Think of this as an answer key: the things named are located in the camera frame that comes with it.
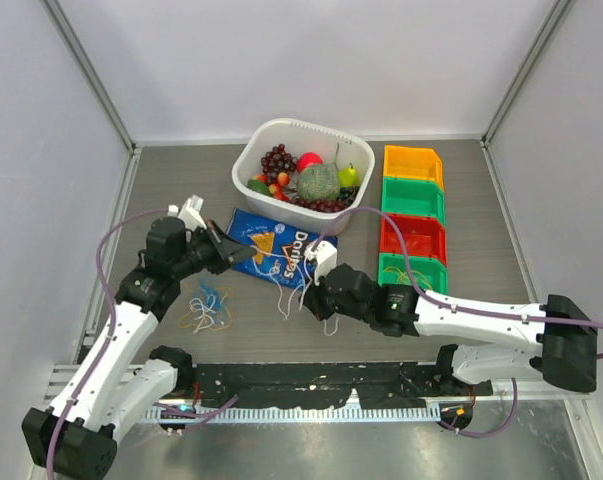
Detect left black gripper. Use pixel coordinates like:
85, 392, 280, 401
172, 220, 257, 280

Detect yellow wire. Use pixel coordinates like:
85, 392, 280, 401
384, 264, 435, 287
176, 285, 235, 332

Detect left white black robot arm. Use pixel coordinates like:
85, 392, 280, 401
22, 215, 256, 479

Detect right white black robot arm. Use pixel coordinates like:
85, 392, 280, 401
302, 264, 598, 395

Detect blue Doritos chip bag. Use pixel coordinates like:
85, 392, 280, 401
226, 208, 318, 289

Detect green lime fruit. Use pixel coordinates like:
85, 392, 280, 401
247, 179, 271, 196

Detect red yellow cherries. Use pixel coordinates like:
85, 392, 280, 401
252, 173, 289, 202

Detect lower green plastic bin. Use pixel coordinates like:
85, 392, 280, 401
377, 252, 450, 294

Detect green plastic bin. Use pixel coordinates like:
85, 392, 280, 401
381, 177, 446, 226
377, 252, 450, 294

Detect lower dark grape bunch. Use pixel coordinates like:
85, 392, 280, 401
291, 187, 359, 213

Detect red plastic bin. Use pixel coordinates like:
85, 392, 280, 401
379, 214, 448, 266

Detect dark red grape bunch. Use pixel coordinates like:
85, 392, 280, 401
260, 144, 298, 174

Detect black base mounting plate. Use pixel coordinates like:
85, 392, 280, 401
193, 362, 493, 410

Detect white plastic fruit tub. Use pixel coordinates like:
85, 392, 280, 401
231, 118, 375, 235

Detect upper green plastic bin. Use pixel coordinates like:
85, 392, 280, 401
381, 177, 446, 226

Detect green netted melon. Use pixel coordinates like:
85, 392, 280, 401
297, 164, 341, 201

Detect green pear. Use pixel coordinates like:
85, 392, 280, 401
337, 164, 359, 188

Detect red apple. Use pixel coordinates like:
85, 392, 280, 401
297, 152, 323, 173

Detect orange plastic bin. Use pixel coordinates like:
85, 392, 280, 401
383, 145, 445, 191

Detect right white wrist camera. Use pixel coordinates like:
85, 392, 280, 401
304, 240, 337, 285

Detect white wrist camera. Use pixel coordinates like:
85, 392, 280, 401
304, 240, 337, 285
167, 195, 207, 231

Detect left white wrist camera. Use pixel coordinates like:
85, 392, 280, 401
167, 195, 207, 231

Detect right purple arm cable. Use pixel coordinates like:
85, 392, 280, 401
313, 205, 603, 439

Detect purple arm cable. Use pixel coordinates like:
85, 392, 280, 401
313, 205, 603, 439
45, 207, 240, 479

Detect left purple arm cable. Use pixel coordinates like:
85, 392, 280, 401
45, 207, 240, 479

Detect white slotted cable duct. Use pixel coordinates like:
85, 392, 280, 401
140, 403, 441, 424

